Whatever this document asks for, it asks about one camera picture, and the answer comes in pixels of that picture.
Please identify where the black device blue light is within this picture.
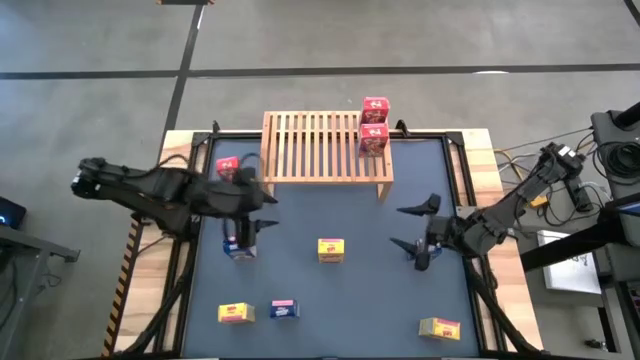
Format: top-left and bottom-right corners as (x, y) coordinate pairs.
(0, 196), (27, 230)

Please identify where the blue-grey table mat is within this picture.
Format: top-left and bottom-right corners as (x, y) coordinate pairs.
(182, 138), (481, 359)

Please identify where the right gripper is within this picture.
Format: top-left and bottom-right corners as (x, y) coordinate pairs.
(389, 193), (469, 272)

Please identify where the wooden slatted shelf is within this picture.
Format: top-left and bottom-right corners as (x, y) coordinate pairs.
(260, 110), (395, 202)

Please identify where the white board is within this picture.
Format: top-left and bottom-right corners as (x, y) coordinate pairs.
(537, 229), (604, 295)

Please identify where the yellow Corn Pops cereal box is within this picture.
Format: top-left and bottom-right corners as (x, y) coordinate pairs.
(217, 301), (256, 325)
(317, 237), (346, 265)
(418, 316), (462, 342)

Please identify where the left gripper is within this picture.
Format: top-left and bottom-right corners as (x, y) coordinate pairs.
(219, 168), (279, 248)

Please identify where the grey equipment tower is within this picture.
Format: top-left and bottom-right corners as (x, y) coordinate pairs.
(590, 102), (640, 201)

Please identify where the black power strip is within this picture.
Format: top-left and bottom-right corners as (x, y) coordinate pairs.
(563, 175), (596, 214)

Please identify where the grey metal stand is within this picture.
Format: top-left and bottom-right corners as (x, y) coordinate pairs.
(0, 224), (81, 360)

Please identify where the black metal table frame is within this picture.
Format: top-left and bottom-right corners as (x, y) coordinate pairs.
(117, 119), (544, 360)

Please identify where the black diagonal frame beam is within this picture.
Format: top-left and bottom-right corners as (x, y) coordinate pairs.
(519, 207), (640, 274)

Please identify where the red Froot Loops cereal box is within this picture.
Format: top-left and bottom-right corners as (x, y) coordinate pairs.
(360, 96), (391, 125)
(358, 122), (390, 158)
(215, 156), (242, 182)

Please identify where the black upright frame post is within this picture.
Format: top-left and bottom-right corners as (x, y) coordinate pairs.
(613, 102), (640, 129)

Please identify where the coiled black cable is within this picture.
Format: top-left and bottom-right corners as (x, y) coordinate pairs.
(597, 141), (640, 179)

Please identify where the yellow black hazard strip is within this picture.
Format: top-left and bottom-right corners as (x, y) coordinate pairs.
(102, 219), (144, 357)

